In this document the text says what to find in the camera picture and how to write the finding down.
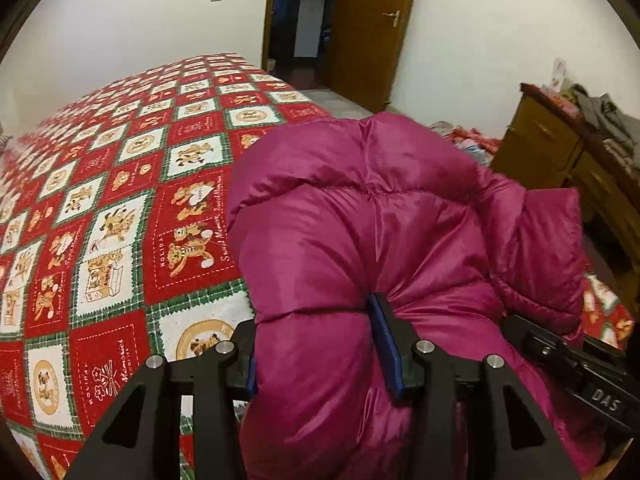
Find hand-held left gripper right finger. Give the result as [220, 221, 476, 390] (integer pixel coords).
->
[367, 292, 581, 480]

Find wooden cabinet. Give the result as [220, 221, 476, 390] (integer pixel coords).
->
[490, 82, 640, 311]

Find clothes heap on cabinet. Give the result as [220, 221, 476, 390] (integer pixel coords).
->
[565, 84, 640, 171]

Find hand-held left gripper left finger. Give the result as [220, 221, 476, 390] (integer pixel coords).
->
[65, 319, 258, 480]

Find pile of clothes on floor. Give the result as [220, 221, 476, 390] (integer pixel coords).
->
[430, 121, 501, 163]

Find magenta down jacket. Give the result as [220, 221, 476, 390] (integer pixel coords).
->
[225, 112, 608, 480]

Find wooden door frame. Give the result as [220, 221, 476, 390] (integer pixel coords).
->
[262, 0, 281, 73]

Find red printed bedspread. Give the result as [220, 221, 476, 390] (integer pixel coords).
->
[0, 52, 636, 480]

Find wooden door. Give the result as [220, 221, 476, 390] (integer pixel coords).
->
[327, 0, 423, 113]

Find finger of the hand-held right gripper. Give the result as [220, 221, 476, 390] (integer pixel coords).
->
[501, 314, 583, 376]

